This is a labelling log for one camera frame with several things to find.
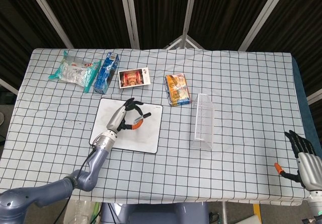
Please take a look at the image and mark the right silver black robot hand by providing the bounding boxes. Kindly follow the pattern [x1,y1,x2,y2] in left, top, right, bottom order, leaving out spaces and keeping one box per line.
[274,130,322,192]

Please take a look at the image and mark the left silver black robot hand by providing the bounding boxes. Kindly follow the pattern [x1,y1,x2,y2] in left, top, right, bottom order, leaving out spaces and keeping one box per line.
[106,97,146,134]

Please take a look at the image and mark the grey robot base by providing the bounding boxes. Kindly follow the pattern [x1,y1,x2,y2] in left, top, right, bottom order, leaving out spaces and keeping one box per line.
[100,202,209,224]

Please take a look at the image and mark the white dry-erase board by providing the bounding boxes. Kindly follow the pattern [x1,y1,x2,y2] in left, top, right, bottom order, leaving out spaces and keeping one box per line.
[89,97,164,155]

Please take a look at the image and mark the red temple photo postcard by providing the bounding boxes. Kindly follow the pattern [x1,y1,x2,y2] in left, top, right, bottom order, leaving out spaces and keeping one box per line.
[117,67,151,90]

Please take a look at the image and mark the blue cookie box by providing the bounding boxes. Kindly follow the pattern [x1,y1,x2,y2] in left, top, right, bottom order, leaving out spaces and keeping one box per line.
[93,52,120,95]

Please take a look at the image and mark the teal clear plastic snack bag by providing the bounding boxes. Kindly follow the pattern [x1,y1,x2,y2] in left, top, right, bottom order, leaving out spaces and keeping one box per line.
[48,50,102,93]

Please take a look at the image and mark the orange yellow snack packet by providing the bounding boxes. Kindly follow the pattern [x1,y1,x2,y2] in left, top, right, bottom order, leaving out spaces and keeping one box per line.
[165,74,191,107]

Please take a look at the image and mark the pale blue grid tablecloth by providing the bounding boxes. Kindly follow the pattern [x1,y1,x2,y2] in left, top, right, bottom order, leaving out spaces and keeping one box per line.
[0,48,310,207]

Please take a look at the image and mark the white triangular screen foot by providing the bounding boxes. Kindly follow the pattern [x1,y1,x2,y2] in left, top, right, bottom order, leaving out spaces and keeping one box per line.
[164,34,205,50]

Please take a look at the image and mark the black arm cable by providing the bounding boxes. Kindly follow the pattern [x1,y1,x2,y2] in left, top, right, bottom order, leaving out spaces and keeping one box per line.
[54,150,98,224]

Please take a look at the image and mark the white wire mesh rack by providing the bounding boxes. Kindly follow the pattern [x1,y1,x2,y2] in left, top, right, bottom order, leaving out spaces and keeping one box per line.
[190,93,215,151]

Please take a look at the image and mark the white screen frame post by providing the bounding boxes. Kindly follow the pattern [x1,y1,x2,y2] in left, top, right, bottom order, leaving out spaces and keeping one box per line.
[119,0,140,50]
[182,0,200,37]
[238,0,285,51]
[25,0,74,49]

